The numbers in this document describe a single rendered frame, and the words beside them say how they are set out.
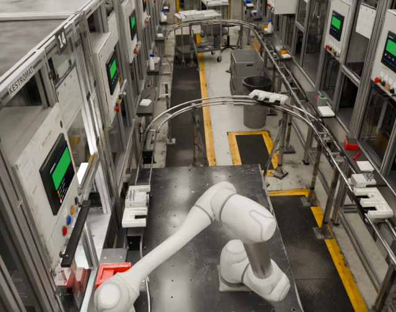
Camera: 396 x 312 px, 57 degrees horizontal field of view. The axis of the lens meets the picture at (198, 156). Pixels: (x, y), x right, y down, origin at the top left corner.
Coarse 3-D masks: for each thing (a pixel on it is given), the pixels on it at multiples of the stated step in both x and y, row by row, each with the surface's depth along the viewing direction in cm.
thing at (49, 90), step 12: (72, 24) 163; (48, 72) 134; (84, 72) 178; (48, 84) 134; (84, 84) 178; (48, 96) 136; (96, 132) 196; (108, 192) 219; (108, 204) 220; (96, 252) 188
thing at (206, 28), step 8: (200, 0) 818; (208, 0) 748; (216, 0) 750; (224, 0) 768; (200, 8) 827; (216, 24) 855; (200, 32) 855; (208, 32) 802; (216, 32) 800; (224, 32) 798
